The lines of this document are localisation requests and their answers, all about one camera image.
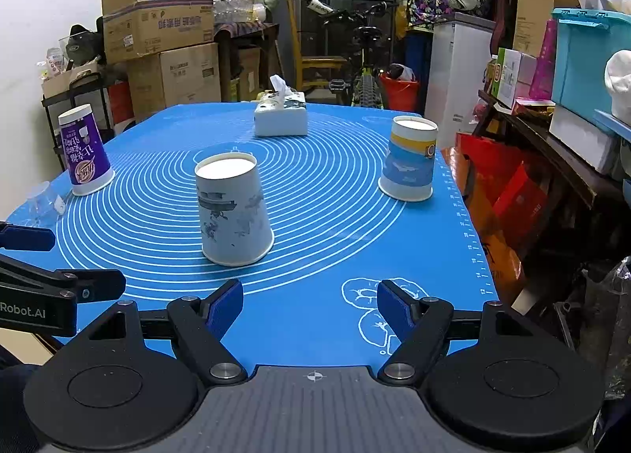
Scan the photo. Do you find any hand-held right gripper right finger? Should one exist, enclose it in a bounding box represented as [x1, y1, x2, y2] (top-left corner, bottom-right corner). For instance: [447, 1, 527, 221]
[377, 279, 543, 384]

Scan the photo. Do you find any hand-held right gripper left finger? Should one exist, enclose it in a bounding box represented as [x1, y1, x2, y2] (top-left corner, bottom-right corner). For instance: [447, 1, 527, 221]
[74, 279, 248, 386]

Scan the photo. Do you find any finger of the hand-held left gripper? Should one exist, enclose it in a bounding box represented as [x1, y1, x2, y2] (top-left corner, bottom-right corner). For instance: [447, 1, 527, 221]
[0, 254, 127, 303]
[0, 222, 56, 253]

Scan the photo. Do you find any white cup with grey print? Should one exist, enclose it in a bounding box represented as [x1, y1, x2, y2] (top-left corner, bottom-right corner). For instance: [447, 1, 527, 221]
[194, 153, 275, 267]

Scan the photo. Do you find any clear plastic cup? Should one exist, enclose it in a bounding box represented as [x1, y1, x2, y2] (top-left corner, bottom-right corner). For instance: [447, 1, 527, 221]
[27, 181, 70, 220]

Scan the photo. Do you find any purple and white cup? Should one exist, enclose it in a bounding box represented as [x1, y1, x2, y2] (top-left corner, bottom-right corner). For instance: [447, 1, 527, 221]
[58, 104, 116, 197]

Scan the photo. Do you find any blue and yellow cup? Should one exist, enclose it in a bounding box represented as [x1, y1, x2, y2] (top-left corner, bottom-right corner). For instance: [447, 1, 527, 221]
[378, 116, 439, 202]

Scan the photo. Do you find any blue silicone mat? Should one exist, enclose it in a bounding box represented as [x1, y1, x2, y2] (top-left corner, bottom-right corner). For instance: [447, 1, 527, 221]
[0, 102, 502, 369]

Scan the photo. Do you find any black metal cart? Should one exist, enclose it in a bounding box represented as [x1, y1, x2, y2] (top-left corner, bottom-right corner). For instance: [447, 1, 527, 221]
[41, 62, 115, 170]

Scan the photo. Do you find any red paper bag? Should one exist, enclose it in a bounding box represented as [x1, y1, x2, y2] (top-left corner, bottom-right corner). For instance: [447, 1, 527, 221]
[456, 132, 549, 249]

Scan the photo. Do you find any white tissue box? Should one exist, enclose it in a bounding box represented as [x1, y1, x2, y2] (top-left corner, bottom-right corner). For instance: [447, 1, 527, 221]
[253, 74, 309, 137]

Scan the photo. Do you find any black bag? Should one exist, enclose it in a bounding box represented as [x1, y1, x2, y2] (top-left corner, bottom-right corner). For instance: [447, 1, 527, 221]
[66, 25, 105, 65]

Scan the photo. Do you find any red bucket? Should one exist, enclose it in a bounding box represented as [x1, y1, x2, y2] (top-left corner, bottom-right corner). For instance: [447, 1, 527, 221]
[379, 72, 421, 111]

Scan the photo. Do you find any large closed cardboard box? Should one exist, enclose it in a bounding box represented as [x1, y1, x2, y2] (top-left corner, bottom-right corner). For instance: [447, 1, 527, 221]
[127, 43, 221, 121]

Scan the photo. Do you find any dark wooden shelf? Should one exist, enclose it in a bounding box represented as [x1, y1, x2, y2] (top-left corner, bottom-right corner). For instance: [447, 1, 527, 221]
[477, 90, 631, 211]

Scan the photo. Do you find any bicycle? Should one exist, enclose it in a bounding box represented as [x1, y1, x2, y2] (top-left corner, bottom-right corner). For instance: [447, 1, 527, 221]
[296, 0, 398, 109]

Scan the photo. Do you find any white chest freezer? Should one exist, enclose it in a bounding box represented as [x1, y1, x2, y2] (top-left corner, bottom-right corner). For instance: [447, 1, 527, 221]
[425, 13, 497, 149]

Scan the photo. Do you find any open cardboard box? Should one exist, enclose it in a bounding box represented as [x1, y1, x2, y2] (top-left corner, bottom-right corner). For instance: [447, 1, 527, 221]
[101, 0, 216, 65]

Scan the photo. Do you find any plain white box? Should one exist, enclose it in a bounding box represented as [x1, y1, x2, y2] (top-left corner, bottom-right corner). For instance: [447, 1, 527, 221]
[548, 105, 620, 174]

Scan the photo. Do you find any wooden chair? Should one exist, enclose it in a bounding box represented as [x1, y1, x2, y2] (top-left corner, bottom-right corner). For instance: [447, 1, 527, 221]
[287, 0, 349, 92]

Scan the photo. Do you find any white and green box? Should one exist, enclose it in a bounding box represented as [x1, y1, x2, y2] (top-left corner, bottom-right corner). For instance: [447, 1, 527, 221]
[495, 47, 538, 109]

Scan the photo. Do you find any dark wooden side table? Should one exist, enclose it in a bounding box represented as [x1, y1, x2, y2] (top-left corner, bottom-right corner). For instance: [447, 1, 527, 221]
[214, 21, 280, 101]

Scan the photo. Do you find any pink box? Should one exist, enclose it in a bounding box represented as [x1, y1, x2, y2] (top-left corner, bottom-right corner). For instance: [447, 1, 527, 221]
[529, 19, 558, 99]

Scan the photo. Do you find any teal plastic storage bin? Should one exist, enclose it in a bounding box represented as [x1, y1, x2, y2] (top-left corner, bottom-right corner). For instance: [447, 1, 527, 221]
[550, 8, 631, 124]

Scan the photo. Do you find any tall cardboard box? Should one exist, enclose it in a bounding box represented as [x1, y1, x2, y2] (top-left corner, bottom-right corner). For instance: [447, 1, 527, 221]
[513, 0, 581, 57]

